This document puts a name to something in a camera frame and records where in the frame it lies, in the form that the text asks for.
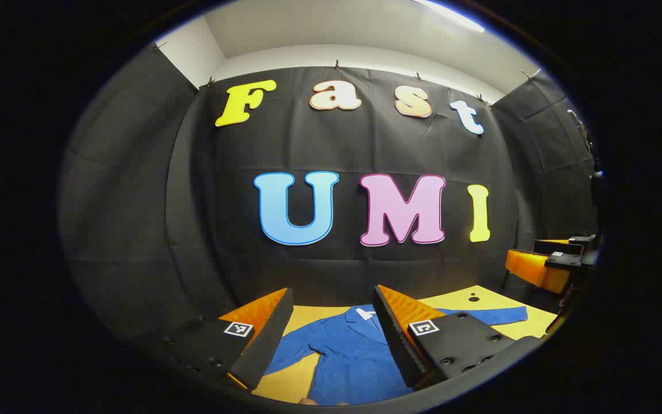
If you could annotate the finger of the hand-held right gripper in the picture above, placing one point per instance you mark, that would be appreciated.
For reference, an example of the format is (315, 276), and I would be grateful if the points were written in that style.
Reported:
(529, 269)
(558, 247)

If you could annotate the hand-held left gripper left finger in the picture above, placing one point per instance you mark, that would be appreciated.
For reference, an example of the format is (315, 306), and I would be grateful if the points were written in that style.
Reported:
(268, 336)

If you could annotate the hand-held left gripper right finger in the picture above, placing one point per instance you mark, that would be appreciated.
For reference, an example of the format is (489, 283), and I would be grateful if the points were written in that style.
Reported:
(394, 333)

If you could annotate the blue collared shirt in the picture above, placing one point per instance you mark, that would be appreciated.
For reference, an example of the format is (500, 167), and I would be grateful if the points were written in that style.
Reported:
(342, 356)

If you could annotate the black backdrop cloth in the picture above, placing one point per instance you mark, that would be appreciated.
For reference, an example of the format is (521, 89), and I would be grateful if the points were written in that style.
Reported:
(365, 149)

